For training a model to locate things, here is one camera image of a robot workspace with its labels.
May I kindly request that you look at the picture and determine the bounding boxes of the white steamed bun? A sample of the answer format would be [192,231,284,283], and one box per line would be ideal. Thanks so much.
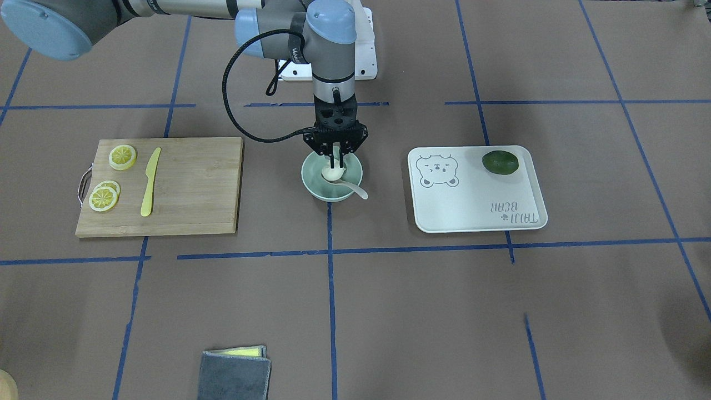
[322,164,346,182]

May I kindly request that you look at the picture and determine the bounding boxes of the bamboo cutting board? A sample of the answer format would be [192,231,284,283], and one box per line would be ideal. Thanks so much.
[76,137,243,238]

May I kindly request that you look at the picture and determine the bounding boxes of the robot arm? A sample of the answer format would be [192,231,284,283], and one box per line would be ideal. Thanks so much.
[2,1,371,166]

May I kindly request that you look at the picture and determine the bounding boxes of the hidden lemon slice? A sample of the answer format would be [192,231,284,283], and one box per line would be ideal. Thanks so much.
[97,180,121,196]

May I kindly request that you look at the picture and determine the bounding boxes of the grey folded cloth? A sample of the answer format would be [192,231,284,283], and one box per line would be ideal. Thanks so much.
[197,345,271,399]

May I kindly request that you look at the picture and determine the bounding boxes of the yellow plastic knife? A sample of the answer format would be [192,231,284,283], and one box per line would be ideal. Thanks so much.
[140,147,162,217]

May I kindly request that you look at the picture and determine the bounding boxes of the translucent white spoon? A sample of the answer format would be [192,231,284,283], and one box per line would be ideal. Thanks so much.
[333,179,369,199]

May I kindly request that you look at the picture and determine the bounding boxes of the lower lemon slice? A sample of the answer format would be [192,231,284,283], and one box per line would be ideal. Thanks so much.
[108,144,137,171]

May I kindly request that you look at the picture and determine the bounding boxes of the upper lemon slice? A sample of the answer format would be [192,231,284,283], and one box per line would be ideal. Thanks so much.
[89,186,119,212]

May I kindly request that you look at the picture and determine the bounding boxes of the mint green bowl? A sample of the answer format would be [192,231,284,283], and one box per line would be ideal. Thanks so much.
[301,152,363,202]

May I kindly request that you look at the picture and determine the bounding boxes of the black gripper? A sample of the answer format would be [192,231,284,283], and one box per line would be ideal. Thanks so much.
[303,95,368,169]

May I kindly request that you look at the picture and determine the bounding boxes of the wooden cup tree stand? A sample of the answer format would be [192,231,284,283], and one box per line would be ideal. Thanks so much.
[0,370,19,400]

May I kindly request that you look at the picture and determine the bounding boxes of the dark green avocado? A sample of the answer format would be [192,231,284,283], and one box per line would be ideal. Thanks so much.
[482,150,520,176]

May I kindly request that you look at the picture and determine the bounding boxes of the cream bear serving tray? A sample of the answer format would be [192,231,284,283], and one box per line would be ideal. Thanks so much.
[407,145,548,233]

